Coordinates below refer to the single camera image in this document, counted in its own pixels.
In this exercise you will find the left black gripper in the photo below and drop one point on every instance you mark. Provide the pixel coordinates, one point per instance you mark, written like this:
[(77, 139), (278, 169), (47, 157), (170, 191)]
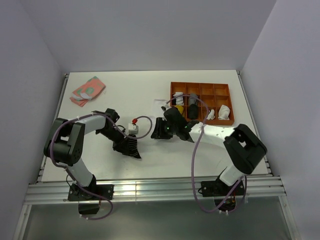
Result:
[(122, 146)]

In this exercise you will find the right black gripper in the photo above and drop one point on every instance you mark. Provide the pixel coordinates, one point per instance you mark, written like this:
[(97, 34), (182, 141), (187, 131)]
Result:
[(158, 132)]

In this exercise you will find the black striped sock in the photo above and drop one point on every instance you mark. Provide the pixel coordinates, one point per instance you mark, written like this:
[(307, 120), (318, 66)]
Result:
[(129, 147)]

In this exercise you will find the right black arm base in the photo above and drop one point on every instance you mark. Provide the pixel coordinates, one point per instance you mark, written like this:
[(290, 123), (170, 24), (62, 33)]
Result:
[(216, 188)]

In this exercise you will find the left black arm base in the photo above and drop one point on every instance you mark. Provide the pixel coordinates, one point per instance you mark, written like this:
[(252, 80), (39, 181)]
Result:
[(90, 199)]

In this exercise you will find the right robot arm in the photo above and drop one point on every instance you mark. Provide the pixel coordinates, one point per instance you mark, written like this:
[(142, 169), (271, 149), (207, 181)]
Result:
[(244, 148)]

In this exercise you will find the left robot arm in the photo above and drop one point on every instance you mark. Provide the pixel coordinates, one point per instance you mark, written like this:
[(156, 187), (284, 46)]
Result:
[(64, 144)]

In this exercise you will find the rolled yellow socks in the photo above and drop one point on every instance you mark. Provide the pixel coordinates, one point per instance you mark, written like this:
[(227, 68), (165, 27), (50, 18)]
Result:
[(181, 109)]

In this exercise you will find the rolled black socks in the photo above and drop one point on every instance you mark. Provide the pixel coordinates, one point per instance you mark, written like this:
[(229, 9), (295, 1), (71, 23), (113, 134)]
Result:
[(192, 111)]

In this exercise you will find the rolled white striped socks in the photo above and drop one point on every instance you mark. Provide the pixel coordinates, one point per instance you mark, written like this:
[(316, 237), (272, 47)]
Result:
[(178, 98)]

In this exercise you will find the rolled grey socks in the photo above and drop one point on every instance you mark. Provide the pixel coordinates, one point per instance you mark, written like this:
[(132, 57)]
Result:
[(193, 99)]

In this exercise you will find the small white rolled socks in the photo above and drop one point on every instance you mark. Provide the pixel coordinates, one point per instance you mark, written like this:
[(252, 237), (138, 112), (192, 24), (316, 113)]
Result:
[(211, 115)]

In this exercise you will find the large white rolled socks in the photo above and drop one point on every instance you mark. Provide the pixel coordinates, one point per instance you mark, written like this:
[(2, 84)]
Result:
[(224, 112)]

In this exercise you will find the pink green patterned socks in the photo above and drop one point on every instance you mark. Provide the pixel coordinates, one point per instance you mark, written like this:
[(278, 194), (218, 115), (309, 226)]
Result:
[(87, 92)]

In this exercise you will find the white sock with black stripes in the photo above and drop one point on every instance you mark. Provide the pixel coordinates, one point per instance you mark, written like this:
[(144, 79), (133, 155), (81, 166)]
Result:
[(160, 105)]

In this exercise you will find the orange compartment tray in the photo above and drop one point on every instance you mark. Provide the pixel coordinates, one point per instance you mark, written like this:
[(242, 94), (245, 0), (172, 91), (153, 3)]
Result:
[(210, 96)]

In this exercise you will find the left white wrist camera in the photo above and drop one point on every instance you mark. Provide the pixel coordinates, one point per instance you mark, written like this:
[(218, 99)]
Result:
[(132, 129)]

